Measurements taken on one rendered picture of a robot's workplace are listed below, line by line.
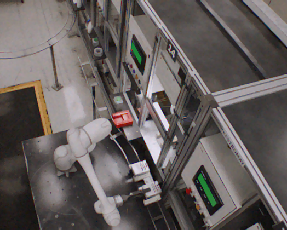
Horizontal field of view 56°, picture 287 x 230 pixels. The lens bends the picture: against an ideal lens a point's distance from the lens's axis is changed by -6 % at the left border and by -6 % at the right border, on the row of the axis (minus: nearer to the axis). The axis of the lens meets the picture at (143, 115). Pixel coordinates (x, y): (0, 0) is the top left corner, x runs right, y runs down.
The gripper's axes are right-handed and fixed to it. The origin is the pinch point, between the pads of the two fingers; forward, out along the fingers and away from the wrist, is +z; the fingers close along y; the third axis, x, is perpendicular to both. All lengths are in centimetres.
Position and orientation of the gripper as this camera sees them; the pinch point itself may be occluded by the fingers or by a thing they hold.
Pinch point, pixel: (146, 191)
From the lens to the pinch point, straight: 226.8
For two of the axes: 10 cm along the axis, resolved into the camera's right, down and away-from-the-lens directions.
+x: -3.7, -7.8, 5.1
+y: 1.1, -5.8, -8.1
